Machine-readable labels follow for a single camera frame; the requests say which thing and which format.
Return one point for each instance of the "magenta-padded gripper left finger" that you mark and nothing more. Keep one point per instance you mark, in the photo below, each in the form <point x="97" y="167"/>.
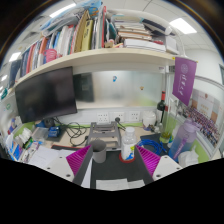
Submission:
<point x="78" y="160"/>

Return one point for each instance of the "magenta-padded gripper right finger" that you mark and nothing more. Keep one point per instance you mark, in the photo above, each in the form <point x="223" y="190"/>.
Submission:
<point x="150" y="159"/>

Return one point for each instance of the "clear plastic water bottle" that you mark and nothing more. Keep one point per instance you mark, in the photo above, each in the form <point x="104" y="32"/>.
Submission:
<point x="128" y="145"/>

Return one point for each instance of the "large purple water bottle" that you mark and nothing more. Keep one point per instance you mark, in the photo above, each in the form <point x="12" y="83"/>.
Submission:
<point x="181" y="140"/>

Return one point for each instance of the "grey ribbed cup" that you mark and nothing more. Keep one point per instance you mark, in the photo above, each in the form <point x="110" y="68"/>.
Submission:
<point x="98" y="152"/>

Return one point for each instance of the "glass vase with green stems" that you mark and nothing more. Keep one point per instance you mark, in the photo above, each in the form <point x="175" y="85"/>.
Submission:
<point x="165" y="133"/>

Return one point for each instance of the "large white paper sheet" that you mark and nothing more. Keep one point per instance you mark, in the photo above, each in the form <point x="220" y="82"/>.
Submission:
<point x="45" y="156"/>

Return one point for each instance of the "black desk mat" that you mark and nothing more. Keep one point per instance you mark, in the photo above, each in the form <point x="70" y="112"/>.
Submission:
<point x="116" y="170"/>

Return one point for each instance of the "small blue box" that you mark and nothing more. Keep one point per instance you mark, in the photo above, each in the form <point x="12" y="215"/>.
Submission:
<point x="54" y="132"/>

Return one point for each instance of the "crumpled white tissue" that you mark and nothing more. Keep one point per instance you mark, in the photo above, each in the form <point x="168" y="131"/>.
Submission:
<point x="188" y="159"/>

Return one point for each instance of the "white ceramic jar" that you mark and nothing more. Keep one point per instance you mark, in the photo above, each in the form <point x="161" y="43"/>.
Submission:
<point x="149" y="119"/>

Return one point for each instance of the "small printed paper slip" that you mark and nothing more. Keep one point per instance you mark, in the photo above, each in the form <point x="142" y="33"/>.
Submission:
<point x="116" y="184"/>

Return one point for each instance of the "dark wine bottle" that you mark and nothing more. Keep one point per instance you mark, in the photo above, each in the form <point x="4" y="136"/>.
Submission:
<point x="161" y="106"/>

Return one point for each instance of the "group photo poster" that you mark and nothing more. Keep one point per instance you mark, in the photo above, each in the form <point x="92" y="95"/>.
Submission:
<point x="201" y="116"/>

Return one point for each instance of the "orange sticker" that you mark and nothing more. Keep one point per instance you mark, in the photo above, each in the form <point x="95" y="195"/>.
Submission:
<point x="141" y="88"/>

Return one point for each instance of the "black computer monitor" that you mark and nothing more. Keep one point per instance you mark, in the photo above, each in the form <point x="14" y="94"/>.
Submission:
<point x="46" y="95"/>

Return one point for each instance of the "purple pennant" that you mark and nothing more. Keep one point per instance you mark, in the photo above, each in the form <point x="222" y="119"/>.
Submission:
<point x="184" y="80"/>

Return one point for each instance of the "blue sticker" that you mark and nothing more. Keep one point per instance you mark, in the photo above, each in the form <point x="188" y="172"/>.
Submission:
<point x="114" y="78"/>

